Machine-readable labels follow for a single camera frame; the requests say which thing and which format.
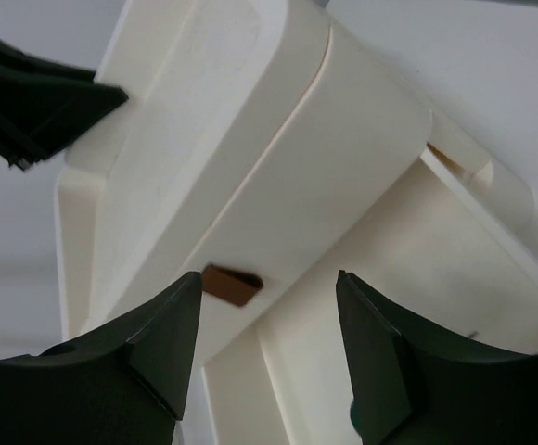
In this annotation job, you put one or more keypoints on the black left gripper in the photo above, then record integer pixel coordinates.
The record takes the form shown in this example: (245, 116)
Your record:
(46, 106)

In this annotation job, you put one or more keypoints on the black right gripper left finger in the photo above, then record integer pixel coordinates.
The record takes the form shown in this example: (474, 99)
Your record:
(124, 382)

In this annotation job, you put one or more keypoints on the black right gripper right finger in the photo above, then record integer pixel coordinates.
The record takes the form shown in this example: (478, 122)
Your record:
(417, 382)

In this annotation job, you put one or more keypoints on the white drawer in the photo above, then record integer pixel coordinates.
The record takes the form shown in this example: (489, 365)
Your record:
(285, 380)

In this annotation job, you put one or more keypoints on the green handled screwdriver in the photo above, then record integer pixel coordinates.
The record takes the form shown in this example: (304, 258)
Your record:
(355, 419)

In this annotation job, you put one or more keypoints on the white drawer cabinet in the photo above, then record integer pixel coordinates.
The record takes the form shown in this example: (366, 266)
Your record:
(255, 136)

